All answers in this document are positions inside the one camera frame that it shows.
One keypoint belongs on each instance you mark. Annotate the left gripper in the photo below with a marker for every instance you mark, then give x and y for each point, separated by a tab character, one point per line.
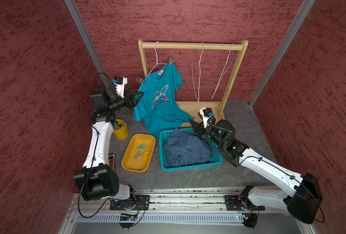
132	103

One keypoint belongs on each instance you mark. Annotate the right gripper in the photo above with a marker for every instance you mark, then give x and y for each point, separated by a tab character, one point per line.
197	126

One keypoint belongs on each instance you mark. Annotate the grey clothespin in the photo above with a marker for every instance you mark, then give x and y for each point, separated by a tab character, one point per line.
139	154
141	81

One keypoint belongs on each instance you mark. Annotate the teal t-shirt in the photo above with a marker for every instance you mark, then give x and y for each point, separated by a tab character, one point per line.
158	107

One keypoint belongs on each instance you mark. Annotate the grey-blue t-shirt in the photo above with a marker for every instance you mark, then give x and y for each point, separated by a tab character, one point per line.
185	149

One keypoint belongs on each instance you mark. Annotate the white wire hanger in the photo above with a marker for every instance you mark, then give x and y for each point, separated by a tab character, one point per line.
197	91
158	65
226	66

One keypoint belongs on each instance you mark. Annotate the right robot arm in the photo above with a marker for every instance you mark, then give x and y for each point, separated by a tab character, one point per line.
298	194

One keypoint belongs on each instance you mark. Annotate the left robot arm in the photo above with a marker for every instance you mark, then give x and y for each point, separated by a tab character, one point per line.
96	179

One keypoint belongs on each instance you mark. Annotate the wooden clothes rack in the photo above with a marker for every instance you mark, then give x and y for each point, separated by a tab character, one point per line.
192	107

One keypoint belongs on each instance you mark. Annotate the teal plastic basket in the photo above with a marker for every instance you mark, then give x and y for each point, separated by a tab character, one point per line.
215	159

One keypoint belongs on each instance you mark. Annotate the yellow pencil cup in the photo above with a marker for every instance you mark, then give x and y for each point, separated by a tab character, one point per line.
120	129

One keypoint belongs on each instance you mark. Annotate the yellow tray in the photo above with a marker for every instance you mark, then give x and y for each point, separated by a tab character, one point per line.
139	165

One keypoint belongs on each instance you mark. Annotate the left corner aluminium profile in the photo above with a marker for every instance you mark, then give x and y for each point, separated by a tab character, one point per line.
80	25

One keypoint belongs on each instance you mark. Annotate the corner aluminium profile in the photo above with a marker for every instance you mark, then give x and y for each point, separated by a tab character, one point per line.
80	25
298	20

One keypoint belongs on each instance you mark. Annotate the brown transparent case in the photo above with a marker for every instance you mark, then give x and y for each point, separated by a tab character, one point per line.
111	160

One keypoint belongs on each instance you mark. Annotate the right corner aluminium profile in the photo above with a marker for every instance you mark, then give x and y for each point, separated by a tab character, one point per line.
298	20

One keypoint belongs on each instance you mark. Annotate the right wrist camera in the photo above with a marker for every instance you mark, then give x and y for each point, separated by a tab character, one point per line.
206	113

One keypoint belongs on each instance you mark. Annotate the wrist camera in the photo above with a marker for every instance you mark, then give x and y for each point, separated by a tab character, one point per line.
120	83
206	113

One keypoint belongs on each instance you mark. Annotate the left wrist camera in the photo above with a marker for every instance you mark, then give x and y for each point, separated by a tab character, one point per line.
120	83

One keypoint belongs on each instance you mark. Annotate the aluminium rail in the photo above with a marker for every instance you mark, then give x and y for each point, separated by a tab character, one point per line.
175	206

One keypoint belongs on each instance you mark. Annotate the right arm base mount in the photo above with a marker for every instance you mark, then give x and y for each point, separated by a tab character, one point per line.
235	203

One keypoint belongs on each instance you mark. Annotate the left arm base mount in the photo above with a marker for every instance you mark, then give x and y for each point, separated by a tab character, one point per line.
139	203

